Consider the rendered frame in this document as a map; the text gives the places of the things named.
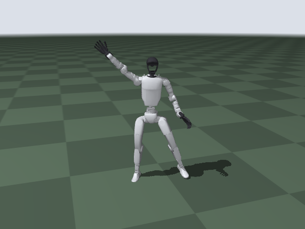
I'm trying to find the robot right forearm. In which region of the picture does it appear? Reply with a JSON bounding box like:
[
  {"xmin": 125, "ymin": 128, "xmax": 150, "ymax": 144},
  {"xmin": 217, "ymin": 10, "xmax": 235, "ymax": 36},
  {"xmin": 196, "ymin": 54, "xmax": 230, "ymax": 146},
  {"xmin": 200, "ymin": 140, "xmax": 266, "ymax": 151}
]
[{"xmin": 106, "ymin": 53, "xmax": 124, "ymax": 69}]

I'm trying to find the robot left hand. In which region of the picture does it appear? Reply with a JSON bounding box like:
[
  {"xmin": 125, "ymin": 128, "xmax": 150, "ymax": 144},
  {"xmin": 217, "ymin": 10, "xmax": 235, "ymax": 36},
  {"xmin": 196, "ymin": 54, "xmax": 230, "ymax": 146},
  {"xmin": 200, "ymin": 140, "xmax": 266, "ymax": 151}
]
[{"xmin": 179, "ymin": 112, "xmax": 192, "ymax": 129}]

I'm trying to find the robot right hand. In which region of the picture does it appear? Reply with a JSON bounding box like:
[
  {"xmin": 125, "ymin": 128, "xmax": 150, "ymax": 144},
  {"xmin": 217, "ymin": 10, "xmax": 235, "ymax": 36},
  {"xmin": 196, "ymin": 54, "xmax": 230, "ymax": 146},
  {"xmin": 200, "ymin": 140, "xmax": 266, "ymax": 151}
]
[{"xmin": 94, "ymin": 40, "xmax": 113, "ymax": 59}]

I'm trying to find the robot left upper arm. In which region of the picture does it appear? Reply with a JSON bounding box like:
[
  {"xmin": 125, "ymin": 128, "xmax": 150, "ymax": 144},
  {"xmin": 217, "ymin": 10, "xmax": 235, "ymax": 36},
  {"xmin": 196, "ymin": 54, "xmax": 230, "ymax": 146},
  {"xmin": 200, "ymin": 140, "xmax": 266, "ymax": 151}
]
[{"xmin": 162, "ymin": 77, "xmax": 176, "ymax": 102}]

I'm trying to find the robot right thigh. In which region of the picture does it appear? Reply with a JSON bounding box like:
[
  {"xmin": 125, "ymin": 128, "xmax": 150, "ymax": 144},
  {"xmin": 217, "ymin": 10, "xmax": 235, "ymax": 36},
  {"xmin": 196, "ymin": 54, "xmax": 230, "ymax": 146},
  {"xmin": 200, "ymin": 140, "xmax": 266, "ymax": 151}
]
[{"xmin": 134, "ymin": 116, "xmax": 145, "ymax": 153}]

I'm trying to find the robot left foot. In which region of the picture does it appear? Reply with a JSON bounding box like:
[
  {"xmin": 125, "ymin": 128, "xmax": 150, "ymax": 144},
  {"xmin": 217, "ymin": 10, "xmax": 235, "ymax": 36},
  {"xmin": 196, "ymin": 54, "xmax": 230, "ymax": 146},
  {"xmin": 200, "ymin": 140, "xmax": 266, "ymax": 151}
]
[{"xmin": 177, "ymin": 165, "xmax": 189, "ymax": 178}]

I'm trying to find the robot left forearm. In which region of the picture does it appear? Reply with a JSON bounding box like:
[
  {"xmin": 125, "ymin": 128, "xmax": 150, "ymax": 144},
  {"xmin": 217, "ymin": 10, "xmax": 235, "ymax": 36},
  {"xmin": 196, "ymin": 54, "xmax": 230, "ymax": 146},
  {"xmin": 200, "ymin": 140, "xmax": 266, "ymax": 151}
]
[{"xmin": 172, "ymin": 94, "xmax": 182, "ymax": 117}]

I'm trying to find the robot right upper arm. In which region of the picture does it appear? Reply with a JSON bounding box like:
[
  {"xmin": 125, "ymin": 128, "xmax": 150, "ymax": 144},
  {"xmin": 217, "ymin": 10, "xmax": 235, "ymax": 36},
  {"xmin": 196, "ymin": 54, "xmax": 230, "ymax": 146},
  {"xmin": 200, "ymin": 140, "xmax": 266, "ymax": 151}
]
[{"xmin": 120, "ymin": 65, "xmax": 142, "ymax": 86}]

